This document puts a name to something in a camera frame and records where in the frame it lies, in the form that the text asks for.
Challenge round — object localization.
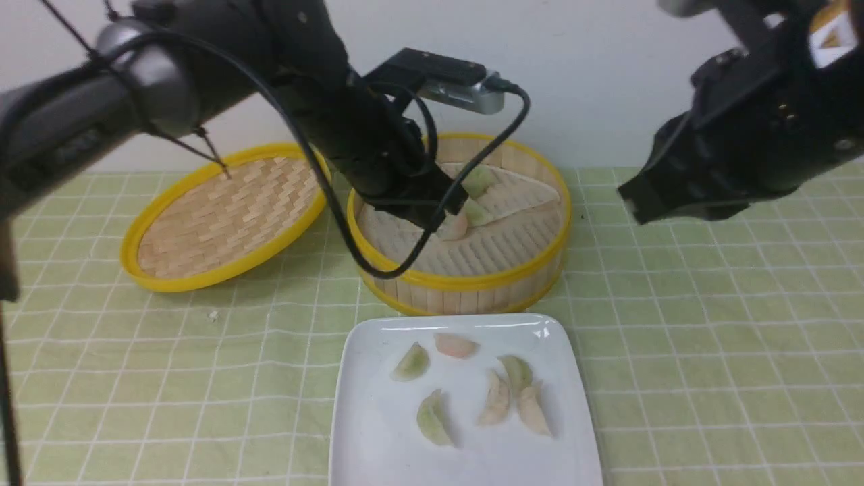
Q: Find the green dumpling in steamer back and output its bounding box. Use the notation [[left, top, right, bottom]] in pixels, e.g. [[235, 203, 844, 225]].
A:
[[462, 164, 499, 200]]

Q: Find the bamboo steamer lid yellow rim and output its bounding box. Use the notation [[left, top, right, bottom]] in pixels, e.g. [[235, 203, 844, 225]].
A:
[[119, 144, 327, 293]]

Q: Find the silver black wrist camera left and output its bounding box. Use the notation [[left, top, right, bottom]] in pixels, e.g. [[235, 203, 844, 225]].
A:
[[364, 47, 505, 115]]

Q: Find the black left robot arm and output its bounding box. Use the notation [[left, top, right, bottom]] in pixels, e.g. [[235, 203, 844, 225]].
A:
[[2, 1, 467, 302]]

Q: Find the bamboo steamer basket yellow rim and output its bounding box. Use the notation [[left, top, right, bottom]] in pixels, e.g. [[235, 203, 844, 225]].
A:
[[361, 141, 573, 316]]

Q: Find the green dumpling on plate bottom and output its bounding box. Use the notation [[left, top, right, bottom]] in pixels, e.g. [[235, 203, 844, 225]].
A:
[[416, 389, 456, 448]]

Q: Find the white steamer liner paper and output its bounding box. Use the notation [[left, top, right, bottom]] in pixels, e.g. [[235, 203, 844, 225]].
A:
[[358, 163, 562, 277]]

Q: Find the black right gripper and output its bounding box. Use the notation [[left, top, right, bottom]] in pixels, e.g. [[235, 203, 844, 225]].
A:
[[617, 51, 862, 225]]

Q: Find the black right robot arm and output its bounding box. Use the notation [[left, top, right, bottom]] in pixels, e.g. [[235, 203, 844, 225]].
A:
[[618, 1, 863, 225]]

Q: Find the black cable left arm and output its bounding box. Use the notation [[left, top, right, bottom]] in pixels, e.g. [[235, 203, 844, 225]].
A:
[[88, 30, 531, 281]]

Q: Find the white square plate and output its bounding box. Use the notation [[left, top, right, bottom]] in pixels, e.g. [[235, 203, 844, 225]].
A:
[[329, 313, 604, 485]]

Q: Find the green dumpling on plate left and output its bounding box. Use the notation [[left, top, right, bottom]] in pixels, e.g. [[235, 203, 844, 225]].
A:
[[391, 342, 430, 382]]

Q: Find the cream dumpling on plate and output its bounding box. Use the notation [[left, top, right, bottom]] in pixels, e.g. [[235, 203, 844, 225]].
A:
[[516, 381, 553, 437], [476, 369, 510, 427]]

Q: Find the cream dumpling on plate centre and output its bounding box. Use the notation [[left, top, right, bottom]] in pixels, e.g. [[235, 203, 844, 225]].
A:
[[476, 369, 510, 427]]

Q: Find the pink dumpling steamer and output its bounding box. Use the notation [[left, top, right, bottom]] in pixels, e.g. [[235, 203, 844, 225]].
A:
[[436, 210, 471, 241]]

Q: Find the pink dumpling on plate top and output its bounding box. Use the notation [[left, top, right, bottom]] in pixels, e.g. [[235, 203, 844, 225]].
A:
[[435, 334, 479, 360]]

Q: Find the green dumpling on plate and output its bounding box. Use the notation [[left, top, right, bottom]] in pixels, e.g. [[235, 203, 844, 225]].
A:
[[416, 389, 456, 448], [391, 342, 430, 382]]

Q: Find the black pole left edge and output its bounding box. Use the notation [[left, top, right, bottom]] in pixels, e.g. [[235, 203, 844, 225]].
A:
[[1, 312, 24, 485]]

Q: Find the cream dumpling on plate right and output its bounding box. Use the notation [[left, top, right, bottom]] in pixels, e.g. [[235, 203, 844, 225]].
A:
[[516, 381, 553, 437]]

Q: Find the green checkered tablecloth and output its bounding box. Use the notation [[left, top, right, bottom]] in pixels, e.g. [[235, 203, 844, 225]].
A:
[[3, 163, 863, 485]]

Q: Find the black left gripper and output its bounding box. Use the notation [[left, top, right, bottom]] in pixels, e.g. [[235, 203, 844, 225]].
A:
[[297, 76, 453, 231]]

